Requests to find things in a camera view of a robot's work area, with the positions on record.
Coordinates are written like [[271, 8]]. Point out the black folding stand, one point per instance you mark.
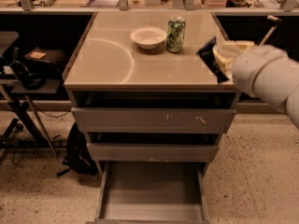
[[40, 134]]

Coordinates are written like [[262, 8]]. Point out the black headphones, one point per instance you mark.
[[30, 81]]

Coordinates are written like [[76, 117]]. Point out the grey drawer cabinet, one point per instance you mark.
[[111, 71]]

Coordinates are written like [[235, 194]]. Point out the dark blue snack bar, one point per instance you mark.
[[208, 57]]

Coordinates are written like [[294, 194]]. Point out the grey top drawer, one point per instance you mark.
[[152, 120]]

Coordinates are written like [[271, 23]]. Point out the grey rod with handle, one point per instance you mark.
[[275, 23]]

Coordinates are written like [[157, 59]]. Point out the green soda can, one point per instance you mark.
[[175, 34]]

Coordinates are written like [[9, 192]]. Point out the black backpack on floor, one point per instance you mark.
[[78, 158]]

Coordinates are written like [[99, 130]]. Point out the grey open bottom drawer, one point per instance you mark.
[[151, 193]]

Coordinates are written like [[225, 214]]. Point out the grey middle drawer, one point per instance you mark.
[[150, 152]]

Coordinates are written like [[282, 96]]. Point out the white bowl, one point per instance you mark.
[[148, 37]]

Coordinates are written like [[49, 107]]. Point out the dark pouch with label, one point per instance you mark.
[[52, 57]]

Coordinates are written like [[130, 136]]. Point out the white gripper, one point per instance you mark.
[[247, 68]]

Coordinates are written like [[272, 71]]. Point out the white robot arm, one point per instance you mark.
[[263, 72]]

